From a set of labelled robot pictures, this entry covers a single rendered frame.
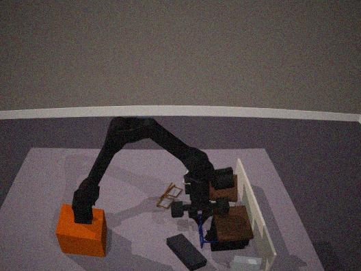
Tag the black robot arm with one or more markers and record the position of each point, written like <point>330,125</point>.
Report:
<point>201,170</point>

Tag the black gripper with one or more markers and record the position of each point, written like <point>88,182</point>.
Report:
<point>200,203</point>

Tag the cream flat panel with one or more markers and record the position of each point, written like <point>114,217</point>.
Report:
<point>261,235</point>

